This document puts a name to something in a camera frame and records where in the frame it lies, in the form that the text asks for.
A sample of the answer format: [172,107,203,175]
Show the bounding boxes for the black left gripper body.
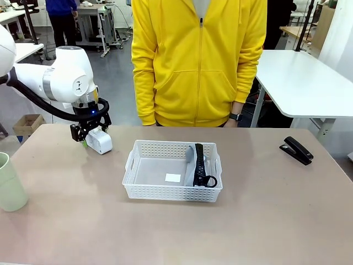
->
[72,102,111,128]

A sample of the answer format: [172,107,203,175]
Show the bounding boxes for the white rounded box device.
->
[84,128,114,156]

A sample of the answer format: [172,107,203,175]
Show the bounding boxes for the light green plastic cup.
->
[0,152,30,213]

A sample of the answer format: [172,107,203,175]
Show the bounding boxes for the black stapler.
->
[279,136,314,166]

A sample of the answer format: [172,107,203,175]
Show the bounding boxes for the person's right forearm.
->
[132,71,157,126]

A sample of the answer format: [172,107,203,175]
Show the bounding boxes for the person's left forearm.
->
[230,63,262,114]

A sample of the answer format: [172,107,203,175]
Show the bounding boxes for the white perforated plastic basket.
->
[122,139,224,204]

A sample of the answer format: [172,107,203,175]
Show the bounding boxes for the small cardboard box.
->
[12,114,46,137]

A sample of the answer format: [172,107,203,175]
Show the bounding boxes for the grey cloth item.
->
[184,143,199,187]

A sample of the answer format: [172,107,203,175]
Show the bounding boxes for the white desk with leg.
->
[13,43,45,63]

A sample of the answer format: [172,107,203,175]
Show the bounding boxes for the person in blue top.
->
[45,0,78,48]

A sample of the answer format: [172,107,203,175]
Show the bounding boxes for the person in yellow hoodie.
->
[131,0,268,128]

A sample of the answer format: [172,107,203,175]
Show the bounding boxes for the black stand pole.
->
[23,0,39,45]
[294,0,318,52]

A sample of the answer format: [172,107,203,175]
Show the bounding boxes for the person in black clothes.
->
[263,0,293,50]

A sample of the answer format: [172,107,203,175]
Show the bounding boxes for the large white table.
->
[254,49,353,120]

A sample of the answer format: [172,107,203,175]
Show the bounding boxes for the wooden top table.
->
[279,25,318,51]

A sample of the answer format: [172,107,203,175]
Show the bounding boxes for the tall cardboard panel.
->
[312,4,336,51]

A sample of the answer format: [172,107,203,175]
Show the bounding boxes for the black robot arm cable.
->
[0,73,110,123]

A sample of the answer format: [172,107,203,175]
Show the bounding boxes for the grey metal frame desk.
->
[76,2,118,58]

